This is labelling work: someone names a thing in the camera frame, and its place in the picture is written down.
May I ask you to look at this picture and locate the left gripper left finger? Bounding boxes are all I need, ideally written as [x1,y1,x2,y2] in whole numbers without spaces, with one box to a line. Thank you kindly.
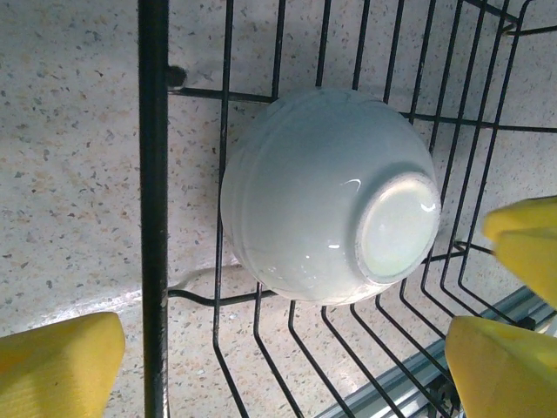
[0,312,126,418]

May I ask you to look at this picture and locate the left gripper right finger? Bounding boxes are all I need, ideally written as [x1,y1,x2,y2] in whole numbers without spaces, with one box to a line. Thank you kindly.
[446,315,557,418]

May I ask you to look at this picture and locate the black wire dish rack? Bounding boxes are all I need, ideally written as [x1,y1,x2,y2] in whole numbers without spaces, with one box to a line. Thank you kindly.
[137,0,557,418]

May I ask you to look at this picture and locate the pale green ceramic bowl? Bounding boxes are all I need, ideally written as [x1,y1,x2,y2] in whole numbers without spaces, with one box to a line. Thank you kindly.
[219,86,443,308]

